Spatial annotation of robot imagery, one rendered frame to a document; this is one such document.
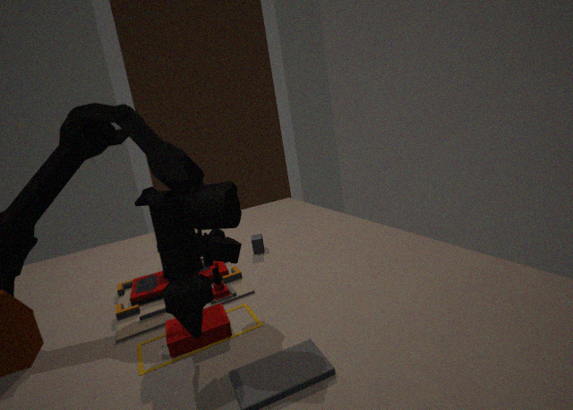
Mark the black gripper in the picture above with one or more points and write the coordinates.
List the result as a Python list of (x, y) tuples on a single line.
[(186, 293)]

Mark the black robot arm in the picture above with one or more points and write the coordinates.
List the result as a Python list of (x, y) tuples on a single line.
[(87, 132)]

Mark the yellow rectangular outline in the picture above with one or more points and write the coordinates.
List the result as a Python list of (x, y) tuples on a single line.
[(140, 369)]

